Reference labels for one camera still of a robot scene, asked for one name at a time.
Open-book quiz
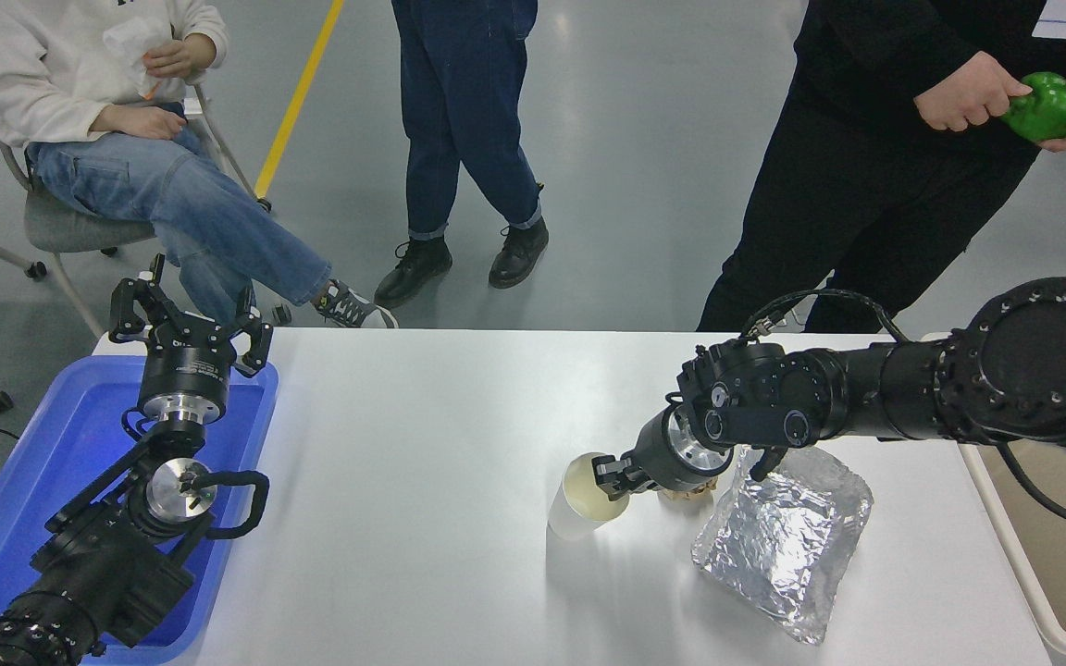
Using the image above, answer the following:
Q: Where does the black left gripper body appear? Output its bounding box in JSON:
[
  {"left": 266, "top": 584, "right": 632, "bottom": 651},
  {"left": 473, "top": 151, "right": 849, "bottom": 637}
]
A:
[{"left": 138, "top": 326, "right": 236, "bottom": 401}]

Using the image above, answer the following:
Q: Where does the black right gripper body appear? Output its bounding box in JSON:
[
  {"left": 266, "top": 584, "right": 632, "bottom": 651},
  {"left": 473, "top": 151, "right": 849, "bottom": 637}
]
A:
[{"left": 627, "top": 407, "right": 696, "bottom": 493}]

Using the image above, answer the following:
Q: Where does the white paper cup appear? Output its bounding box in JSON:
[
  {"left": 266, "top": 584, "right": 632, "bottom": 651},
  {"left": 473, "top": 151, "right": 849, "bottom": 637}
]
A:
[{"left": 547, "top": 451, "right": 631, "bottom": 542}]

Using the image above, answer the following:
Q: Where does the white bag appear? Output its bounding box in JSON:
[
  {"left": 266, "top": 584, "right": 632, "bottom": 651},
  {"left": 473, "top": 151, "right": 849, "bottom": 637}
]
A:
[{"left": 103, "top": 17, "right": 173, "bottom": 98}]

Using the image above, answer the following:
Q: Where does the green bell pepper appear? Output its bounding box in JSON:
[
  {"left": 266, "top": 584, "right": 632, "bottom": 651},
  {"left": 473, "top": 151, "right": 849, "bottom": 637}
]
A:
[{"left": 1000, "top": 72, "right": 1066, "bottom": 142}]

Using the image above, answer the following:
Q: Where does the seated person's right hand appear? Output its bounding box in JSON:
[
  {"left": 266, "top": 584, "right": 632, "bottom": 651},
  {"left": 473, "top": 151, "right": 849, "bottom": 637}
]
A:
[{"left": 89, "top": 104, "right": 188, "bottom": 142}]

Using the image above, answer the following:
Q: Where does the seated person's left hand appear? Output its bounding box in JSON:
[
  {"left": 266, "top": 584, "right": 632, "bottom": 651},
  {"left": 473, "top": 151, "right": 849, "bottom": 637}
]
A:
[{"left": 143, "top": 33, "right": 217, "bottom": 80}]

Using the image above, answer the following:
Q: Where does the standing person's right hand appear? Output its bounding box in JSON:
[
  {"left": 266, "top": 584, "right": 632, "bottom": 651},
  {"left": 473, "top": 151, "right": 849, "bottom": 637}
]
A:
[{"left": 912, "top": 51, "right": 1035, "bottom": 133}]

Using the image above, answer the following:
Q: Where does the crumpled tan paper ball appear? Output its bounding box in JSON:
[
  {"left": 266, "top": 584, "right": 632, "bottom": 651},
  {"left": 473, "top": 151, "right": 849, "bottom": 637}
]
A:
[{"left": 658, "top": 481, "right": 715, "bottom": 506}]

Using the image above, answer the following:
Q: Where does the grey wheeled chair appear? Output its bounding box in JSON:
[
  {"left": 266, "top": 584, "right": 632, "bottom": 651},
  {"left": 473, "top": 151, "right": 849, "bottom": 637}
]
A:
[{"left": 0, "top": 79, "right": 272, "bottom": 339}]

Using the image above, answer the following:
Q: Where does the seated person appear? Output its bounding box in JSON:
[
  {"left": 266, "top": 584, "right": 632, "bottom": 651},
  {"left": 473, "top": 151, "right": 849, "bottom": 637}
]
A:
[{"left": 0, "top": 0, "right": 400, "bottom": 329}]

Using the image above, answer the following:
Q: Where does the silver foil tray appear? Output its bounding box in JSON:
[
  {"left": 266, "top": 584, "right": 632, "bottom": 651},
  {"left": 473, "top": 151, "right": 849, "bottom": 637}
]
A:
[{"left": 690, "top": 444, "right": 874, "bottom": 646}]

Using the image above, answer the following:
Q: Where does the blue plastic tray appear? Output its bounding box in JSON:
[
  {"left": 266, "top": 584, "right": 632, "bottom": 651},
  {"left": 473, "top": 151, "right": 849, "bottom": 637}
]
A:
[{"left": 0, "top": 354, "right": 279, "bottom": 665}]

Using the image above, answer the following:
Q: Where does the standing person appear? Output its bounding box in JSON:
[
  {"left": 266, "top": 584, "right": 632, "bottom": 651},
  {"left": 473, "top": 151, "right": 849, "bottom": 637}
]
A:
[
  {"left": 695, "top": 0, "right": 1066, "bottom": 334},
  {"left": 374, "top": 0, "right": 551, "bottom": 309}
]

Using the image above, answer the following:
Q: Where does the large pale bin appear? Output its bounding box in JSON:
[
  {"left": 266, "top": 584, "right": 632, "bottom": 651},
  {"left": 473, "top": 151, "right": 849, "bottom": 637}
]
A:
[{"left": 923, "top": 331, "right": 1066, "bottom": 662}]

